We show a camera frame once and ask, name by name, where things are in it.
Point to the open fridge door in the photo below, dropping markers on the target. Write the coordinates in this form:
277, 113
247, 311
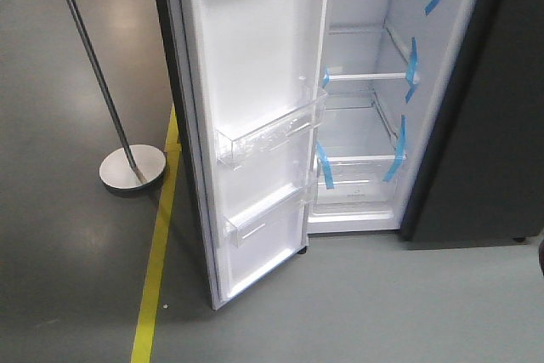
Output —
234, 65

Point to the dark grey fridge body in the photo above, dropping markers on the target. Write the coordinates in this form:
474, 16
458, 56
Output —
452, 90

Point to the clear middle door bin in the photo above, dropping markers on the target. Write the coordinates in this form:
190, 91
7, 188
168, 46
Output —
233, 151

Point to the clear door bin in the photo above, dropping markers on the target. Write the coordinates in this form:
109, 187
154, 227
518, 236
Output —
267, 211
233, 151

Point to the clear lower door bin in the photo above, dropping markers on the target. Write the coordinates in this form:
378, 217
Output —
267, 211

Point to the clear crisper drawer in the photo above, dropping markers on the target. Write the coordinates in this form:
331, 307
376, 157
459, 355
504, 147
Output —
344, 181

